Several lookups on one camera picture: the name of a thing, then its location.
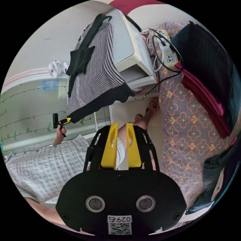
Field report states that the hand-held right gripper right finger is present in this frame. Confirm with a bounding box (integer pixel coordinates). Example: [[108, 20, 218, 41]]
[[126, 123, 142, 169]]

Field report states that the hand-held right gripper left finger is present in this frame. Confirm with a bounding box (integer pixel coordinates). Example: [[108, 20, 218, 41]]
[[101, 123, 119, 169]]

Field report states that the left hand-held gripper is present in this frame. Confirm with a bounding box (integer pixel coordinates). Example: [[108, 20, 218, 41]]
[[58, 117, 72, 137]]

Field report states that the black striped sleeve shirt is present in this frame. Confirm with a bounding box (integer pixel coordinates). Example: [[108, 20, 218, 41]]
[[65, 13, 136, 125]]

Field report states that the person's right forearm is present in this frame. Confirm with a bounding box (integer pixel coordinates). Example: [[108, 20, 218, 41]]
[[24, 196, 65, 225]]

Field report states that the person's left forearm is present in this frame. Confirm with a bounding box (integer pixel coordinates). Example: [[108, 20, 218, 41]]
[[52, 137, 64, 147]]

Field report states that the person's left hand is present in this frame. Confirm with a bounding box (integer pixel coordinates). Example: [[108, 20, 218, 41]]
[[56, 126, 67, 141]]

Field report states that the small white fan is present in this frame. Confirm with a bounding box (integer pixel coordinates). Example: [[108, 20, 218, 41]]
[[48, 60, 70, 79]]

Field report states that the bed with patterned sheet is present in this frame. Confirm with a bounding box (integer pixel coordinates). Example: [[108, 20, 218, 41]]
[[140, 21, 238, 200]]

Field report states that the dark folded garment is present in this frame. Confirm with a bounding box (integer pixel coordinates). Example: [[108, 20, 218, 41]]
[[185, 150, 238, 215]]

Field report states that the white table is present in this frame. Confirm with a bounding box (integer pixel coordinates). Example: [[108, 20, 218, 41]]
[[105, 8, 159, 95]]

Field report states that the white power strip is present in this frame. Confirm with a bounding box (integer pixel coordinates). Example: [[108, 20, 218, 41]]
[[158, 29, 179, 69]]

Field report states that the pile of clothes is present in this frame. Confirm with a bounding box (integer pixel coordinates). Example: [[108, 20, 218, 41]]
[[171, 20, 240, 140]]

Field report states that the white cable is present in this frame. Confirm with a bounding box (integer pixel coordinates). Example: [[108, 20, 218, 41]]
[[146, 28, 171, 72]]

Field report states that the black cable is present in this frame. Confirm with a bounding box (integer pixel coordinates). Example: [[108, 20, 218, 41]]
[[134, 34, 185, 100]]

